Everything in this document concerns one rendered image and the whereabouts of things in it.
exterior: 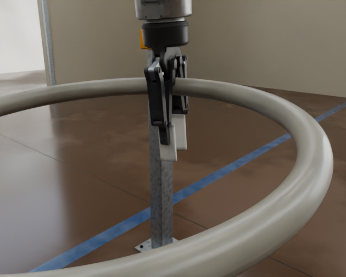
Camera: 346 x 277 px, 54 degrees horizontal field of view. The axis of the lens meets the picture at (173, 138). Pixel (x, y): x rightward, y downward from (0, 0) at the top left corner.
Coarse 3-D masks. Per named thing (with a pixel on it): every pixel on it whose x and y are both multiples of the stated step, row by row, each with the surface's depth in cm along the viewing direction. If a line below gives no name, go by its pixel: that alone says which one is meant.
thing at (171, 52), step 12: (144, 24) 53; (156, 24) 51; (168, 24) 51; (180, 24) 52; (144, 36) 53; (156, 36) 52; (168, 36) 52; (180, 36) 52; (156, 48) 53; (168, 48) 54; (168, 60) 54; (168, 72) 55
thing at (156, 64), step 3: (156, 57) 53; (159, 57) 53; (156, 60) 53; (153, 63) 52; (156, 63) 52; (159, 63) 53; (150, 66) 52; (153, 66) 52; (156, 66) 52; (159, 66) 53; (150, 69) 51; (153, 69) 51; (150, 72) 51; (153, 72) 51; (162, 72) 52; (150, 75) 52; (153, 75) 51; (150, 78) 52; (153, 78) 52
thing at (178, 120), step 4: (172, 116) 63; (176, 116) 62; (180, 116) 62; (184, 116) 62; (172, 120) 63; (176, 120) 63; (180, 120) 62; (184, 120) 62; (176, 124) 63; (180, 124) 63; (184, 124) 62; (176, 128) 63; (180, 128) 63; (184, 128) 63; (176, 132) 64; (180, 132) 63; (184, 132) 63; (176, 136) 64; (180, 136) 64; (184, 136) 63; (176, 140) 64; (180, 140) 64; (184, 140) 64; (176, 144) 64; (180, 144) 64; (184, 144) 64; (176, 148) 65; (180, 148) 65; (184, 148) 64
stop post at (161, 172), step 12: (144, 48) 142; (156, 132) 152; (156, 144) 154; (156, 156) 156; (156, 168) 158; (168, 168) 159; (156, 180) 160; (168, 180) 161; (156, 192) 162; (168, 192) 163; (156, 204) 164; (168, 204) 165; (156, 216) 166; (168, 216) 167; (156, 228) 168; (168, 228) 169; (156, 240) 171; (168, 240) 171
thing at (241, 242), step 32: (0, 96) 52; (32, 96) 54; (64, 96) 57; (96, 96) 59; (192, 96) 56; (224, 96) 51; (256, 96) 46; (288, 128) 37; (320, 128) 33; (320, 160) 27; (288, 192) 23; (320, 192) 24; (224, 224) 20; (256, 224) 20; (288, 224) 21; (128, 256) 18; (160, 256) 18; (192, 256) 18; (224, 256) 18; (256, 256) 19
